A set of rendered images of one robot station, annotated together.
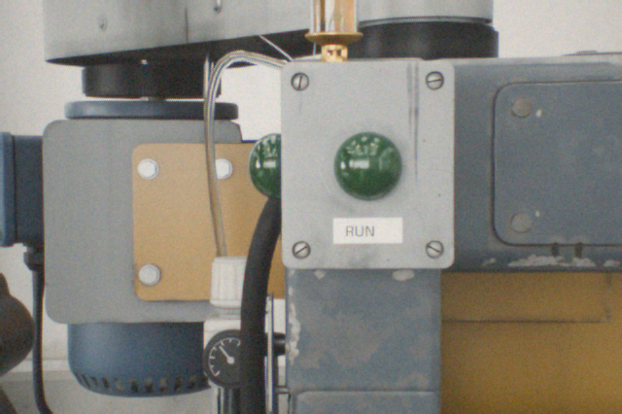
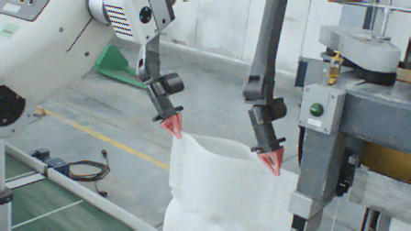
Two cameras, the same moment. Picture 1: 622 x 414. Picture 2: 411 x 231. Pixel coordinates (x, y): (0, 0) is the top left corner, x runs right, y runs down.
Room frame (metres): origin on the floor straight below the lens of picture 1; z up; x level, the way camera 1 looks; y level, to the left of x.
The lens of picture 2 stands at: (-0.37, -0.38, 1.53)
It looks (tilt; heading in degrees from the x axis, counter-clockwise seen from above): 17 degrees down; 36
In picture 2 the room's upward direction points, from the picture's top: 7 degrees clockwise
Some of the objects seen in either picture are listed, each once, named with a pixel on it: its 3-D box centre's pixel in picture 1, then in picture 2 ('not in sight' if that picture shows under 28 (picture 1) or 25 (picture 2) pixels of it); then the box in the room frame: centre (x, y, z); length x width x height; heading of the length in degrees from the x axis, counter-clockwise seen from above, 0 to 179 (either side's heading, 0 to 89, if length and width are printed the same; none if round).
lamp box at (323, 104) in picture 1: (364, 165); (321, 108); (0.54, -0.02, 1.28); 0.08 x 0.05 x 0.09; 90
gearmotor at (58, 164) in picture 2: not in sight; (44, 164); (1.04, 1.76, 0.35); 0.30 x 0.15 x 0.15; 90
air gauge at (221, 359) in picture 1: (231, 358); not in sight; (0.76, 0.05, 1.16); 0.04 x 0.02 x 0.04; 90
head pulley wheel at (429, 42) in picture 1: (421, 51); (375, 75); (0.72, -0.07, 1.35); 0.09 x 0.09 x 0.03
